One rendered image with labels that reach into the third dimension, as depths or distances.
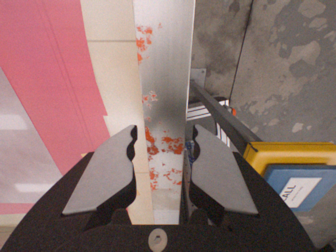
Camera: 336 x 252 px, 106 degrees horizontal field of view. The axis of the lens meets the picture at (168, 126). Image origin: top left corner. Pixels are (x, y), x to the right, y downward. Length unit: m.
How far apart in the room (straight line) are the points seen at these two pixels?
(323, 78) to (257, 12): 0.78
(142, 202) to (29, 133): 0.19
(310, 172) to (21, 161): 0.40
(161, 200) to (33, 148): 0.18
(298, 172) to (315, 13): 1.32
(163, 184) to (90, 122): 0.11
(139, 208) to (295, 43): 1.41
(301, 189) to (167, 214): 0.20
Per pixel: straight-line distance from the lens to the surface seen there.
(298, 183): 0.27
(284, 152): 0.24
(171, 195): 0.18
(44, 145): 0.23
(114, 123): 0.16
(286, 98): 1.53
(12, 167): 0.30
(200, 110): 0.95
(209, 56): 1.13
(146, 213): 0.30
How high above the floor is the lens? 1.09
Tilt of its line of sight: 62 degrees down
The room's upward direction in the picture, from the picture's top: 180 degrees counter-clockwise
